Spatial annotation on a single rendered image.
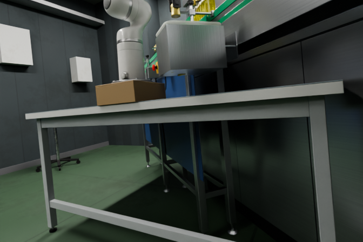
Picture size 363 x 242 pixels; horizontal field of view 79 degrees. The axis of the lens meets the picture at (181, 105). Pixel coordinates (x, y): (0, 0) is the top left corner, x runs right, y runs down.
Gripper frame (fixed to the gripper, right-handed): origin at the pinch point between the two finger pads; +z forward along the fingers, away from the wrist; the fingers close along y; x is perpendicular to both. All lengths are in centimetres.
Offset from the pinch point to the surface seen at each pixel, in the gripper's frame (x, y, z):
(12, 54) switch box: 137, 278, -52
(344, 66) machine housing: -41, -33, 32
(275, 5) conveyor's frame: -20.2, -29.3, 12.6
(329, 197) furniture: -28, -34, 69
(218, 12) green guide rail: -22.4, 5.7, -0.2
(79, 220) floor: 53, 85, 109
